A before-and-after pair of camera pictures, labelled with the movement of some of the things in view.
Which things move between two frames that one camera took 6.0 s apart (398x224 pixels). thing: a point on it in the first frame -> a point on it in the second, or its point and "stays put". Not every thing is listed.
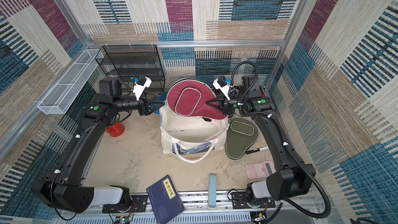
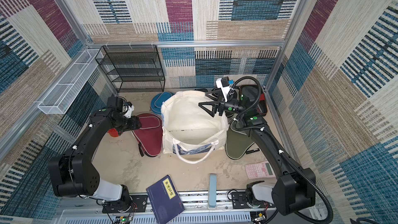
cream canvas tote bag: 192,139 stays put
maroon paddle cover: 189,97 -> 150,137
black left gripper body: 140,105 -> 130,124
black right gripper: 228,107 stays put
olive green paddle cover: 241,134 stays put
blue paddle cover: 162,97 stays put
